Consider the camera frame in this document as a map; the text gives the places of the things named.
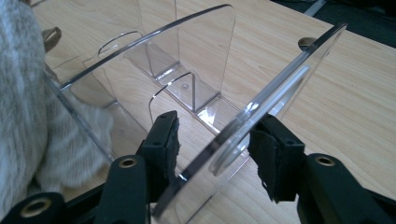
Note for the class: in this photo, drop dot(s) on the clear acrylic divided organizer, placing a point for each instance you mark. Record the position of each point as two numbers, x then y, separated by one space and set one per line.
202 46

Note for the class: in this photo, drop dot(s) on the grey striped cloth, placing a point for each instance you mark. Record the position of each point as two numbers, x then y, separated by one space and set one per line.
25 109

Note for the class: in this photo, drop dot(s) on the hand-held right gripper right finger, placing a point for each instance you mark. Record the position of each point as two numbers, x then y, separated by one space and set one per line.
280 155

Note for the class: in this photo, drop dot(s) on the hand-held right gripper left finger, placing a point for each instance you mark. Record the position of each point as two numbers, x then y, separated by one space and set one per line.
158 146

